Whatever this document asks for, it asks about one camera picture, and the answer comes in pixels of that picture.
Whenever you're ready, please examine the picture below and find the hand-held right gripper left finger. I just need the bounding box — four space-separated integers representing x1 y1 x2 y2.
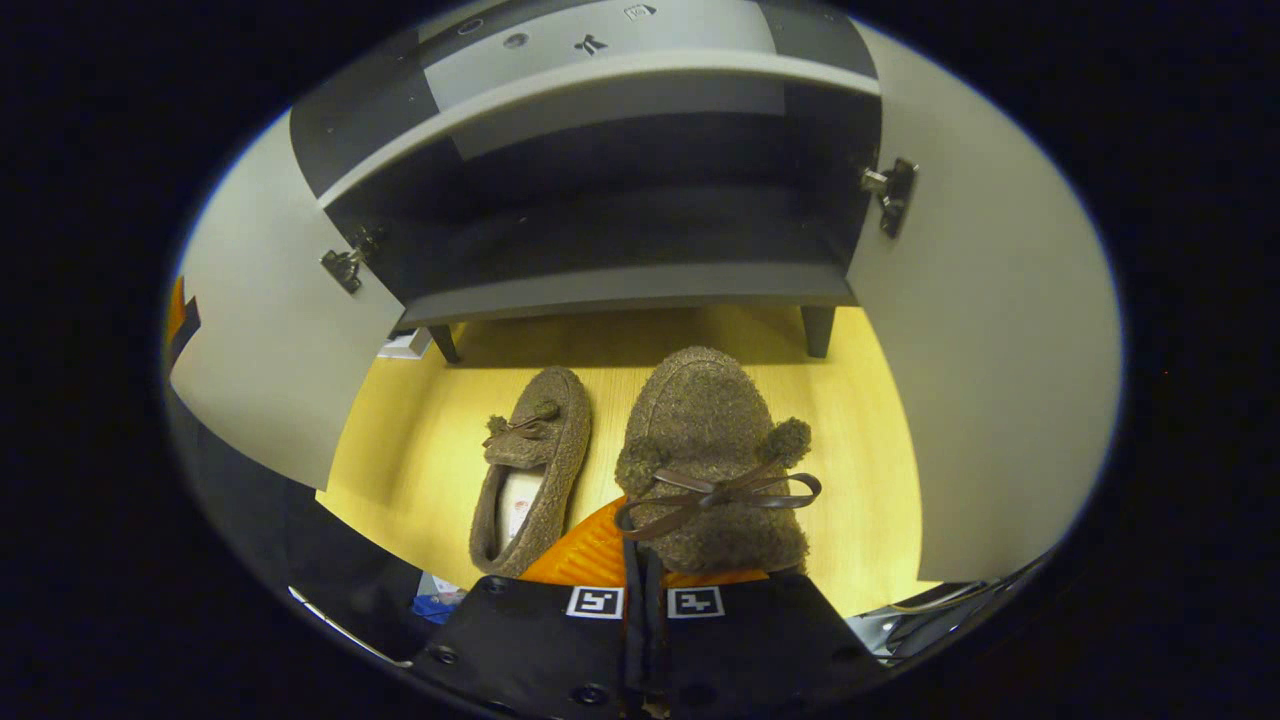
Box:
410 495 646 720

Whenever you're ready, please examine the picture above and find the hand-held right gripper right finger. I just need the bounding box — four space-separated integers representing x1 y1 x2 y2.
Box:
645 545 891 720

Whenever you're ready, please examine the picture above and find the cabinet door with dark sticker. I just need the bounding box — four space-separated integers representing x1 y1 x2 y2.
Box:
168 105 406 491

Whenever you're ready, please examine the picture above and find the brown fuzzy shoe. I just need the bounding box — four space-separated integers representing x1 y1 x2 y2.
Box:
468 366 593 579
613 345 823 579

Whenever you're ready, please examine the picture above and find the white shoe cabinet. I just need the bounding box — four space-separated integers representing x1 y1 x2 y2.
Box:
288 0 886 366

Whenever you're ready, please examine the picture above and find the cabinet door with angel sticker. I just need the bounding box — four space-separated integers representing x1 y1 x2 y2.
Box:
845 20 1123 586

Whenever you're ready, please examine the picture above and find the small blue object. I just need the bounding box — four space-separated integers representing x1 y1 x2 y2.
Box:
410 572 468 623

